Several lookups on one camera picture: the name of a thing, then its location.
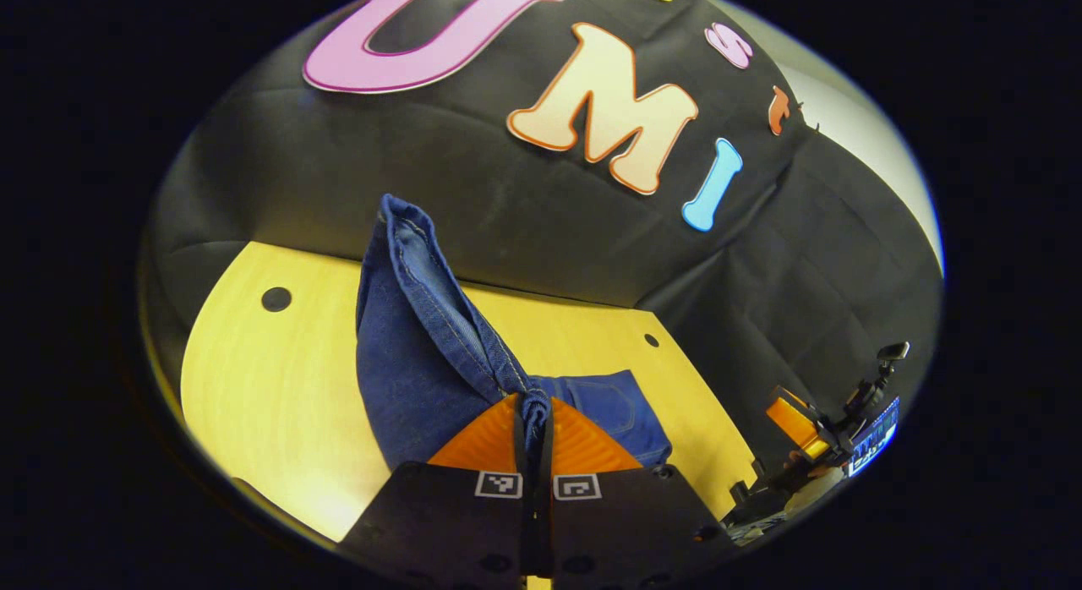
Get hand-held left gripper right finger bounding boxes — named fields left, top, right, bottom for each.
left=539, top=396, right=738, bottom=589

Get blue denim jeans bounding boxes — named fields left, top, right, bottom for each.
left=355, top=193, right=675, bottom=474

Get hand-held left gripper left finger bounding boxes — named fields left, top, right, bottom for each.
left=338, top=394, right=539, bottom=589

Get black backdrop cloth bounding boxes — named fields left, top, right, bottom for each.
left=139, top=0, right=944, bottom=489

